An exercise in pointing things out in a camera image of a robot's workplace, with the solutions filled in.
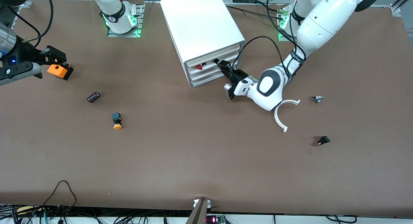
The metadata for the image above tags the white plastic drawer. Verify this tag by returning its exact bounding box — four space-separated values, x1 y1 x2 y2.
190 52 241 73
190 64 228 80
191 71 230 86
186 44 241 67

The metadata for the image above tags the white drawer cabinet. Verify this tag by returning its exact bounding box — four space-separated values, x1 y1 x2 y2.
160 0 246 88

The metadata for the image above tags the orange push button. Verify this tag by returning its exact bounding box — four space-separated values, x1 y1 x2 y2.
111 112 123 130

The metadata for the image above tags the orange box with hole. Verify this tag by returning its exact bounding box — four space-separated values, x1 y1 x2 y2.
47 63 74 81

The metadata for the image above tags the white curved plastic clip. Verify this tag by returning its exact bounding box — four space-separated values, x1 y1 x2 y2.
274 100 301 133

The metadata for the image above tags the small red LED display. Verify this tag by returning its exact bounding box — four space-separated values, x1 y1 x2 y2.
206 214 225 224

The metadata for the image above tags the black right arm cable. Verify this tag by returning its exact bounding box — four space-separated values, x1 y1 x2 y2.
8 0 54 47

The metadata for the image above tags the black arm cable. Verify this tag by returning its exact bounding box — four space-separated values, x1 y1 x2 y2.
8 0 54 47
230 0 307 77

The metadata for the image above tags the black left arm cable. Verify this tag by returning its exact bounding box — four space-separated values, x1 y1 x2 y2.
230 0 307 77

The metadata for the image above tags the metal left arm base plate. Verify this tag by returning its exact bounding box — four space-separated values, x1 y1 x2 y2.
277 10 299 42

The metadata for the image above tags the black cable on table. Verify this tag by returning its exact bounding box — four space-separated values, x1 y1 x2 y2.
226 2 284 21

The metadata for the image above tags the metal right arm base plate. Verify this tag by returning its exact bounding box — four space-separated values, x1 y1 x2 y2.
107 2 145 38

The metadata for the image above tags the looped thin black cable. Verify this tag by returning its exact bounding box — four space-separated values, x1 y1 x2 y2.
43 180 78 215

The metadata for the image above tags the grey metal post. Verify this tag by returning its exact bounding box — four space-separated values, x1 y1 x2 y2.
186 198 209 224

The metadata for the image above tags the tangled black cable bundle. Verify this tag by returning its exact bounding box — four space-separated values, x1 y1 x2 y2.
0 205 194 224

